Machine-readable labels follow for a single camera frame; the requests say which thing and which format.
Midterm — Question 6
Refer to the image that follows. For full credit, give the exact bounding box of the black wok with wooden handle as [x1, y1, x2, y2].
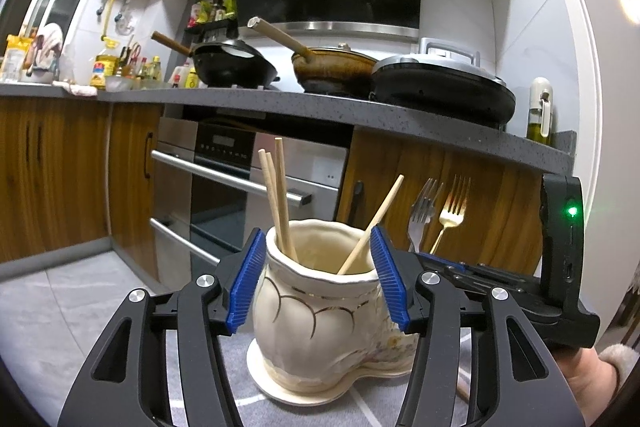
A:
[151, 31, 281, 88]

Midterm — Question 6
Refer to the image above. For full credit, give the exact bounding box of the brown pan with wooden handle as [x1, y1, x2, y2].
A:
[247, 17, 380, 94]

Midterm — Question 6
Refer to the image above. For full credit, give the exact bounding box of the cream ceramic boot vase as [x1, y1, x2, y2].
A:
[246, 219, 418, 404]

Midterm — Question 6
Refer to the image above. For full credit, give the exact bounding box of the gas stove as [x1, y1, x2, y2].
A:
[200, 79, 373, 98]

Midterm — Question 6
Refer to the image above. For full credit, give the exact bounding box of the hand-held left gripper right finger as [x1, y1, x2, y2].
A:
[369, 226, 586, 427]

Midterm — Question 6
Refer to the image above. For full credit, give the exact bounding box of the yellow food packet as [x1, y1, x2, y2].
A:
[4, 34, 31, 80]

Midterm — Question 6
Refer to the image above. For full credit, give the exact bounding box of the yellow gas hose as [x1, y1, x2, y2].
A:
[101, 0, 121, 48]

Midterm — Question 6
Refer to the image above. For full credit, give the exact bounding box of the black and silver electric griddle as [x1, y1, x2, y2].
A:
[370, 38, 517, 125]

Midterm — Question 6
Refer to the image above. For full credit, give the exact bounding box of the black spice rack with jars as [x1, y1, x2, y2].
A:
[186, 0, 240, 42]

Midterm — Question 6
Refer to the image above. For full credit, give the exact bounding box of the glass oil bottle white cap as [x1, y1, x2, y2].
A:
[526, 77, 555, 145]

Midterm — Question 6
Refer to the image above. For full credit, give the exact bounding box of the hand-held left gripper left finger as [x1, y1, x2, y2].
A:
[57, 228, 267, 427]

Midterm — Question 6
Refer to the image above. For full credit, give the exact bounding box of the silver fork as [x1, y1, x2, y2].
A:
[407, 178, 445, 254]

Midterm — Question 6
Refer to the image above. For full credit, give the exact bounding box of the person's right hand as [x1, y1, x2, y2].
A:
[551, 346, 626, 427]

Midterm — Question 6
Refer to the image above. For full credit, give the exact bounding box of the yellow cooking oil bottle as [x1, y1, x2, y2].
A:
[91, 55, 115, 90]

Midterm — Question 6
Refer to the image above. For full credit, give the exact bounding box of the wooden lower cabinet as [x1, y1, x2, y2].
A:
[337, 127, 551, 265]
[0, 99, 163, 283]

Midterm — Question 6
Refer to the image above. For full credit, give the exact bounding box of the person's right forearm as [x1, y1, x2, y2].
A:
[597, 343, 640, 408]

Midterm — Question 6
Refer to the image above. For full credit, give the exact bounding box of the hanging white towel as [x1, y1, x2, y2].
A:
[36, 23, 64, 70]

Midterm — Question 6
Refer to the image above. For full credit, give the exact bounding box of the stainless steel oven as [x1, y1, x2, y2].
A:
[150, 117, 351, 293]

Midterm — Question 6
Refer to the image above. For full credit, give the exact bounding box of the gold fork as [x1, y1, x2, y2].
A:
[429, 175, 472, 255]

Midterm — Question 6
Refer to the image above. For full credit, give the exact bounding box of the pink cloth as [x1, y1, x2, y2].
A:
[52, 80, 98, 98]

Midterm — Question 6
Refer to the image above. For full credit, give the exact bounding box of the wooden chopstick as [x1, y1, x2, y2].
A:
[336, 174, 405, 275]
[257, 149, 292, 254]
[274, 137, 301, 265]
[266, 151, 295, 256]

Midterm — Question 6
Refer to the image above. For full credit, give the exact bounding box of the row of condiment bottles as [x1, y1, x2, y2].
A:
[114, 44, 201, 90]

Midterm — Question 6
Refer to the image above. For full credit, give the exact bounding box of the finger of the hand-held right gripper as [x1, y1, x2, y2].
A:
[417, 251, 543, 304]

